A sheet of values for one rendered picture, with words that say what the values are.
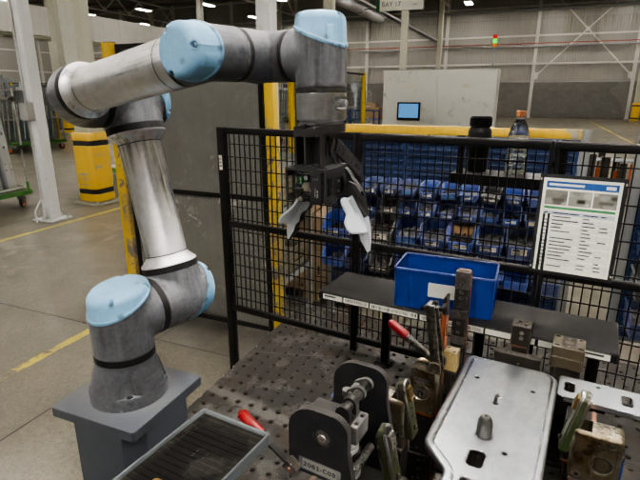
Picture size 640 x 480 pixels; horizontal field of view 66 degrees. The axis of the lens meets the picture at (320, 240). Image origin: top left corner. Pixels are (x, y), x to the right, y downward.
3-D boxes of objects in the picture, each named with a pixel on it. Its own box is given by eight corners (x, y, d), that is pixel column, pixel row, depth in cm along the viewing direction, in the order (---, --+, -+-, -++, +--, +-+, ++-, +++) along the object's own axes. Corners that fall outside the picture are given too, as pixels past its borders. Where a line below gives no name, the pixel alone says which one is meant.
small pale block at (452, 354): (446, 475, 132) (457, 354, 121) (433, 470, 134) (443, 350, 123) (450, 467, 135) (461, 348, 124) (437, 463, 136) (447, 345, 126)
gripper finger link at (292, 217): (261, 233, 82) (287, 192, 77) (281, 226, 87) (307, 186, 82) (273, 247, 81) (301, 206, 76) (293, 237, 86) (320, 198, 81)
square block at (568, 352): (565, 471, 133) (586, 352, 123) (533, 461, 137) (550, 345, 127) (568, 453, 140) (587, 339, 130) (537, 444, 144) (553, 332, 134)
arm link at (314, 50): (310, 17, 76) (358, 12, 71) (311, 92, 79) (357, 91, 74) (277, 11, 70) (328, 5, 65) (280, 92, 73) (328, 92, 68)
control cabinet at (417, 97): (378, 203, 781) (384, 37, 711) (388, 197, 828) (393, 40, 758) (484, 212, 722) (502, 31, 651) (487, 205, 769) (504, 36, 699)
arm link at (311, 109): (312, 92, 78) (359, 92, 74) (312, 122, 80) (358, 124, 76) (286, 93, 72) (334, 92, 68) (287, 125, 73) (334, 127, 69)
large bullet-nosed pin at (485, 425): (490, 448, 101) (492, 421, 99) (473, 443, 102) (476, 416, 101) (492, 439, 104) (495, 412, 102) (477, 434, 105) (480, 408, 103)
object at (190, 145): (294, 349, 338) (290, 34, 280) (285, 358, 325) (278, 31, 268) (140, 316, 387) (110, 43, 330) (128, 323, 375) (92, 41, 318)
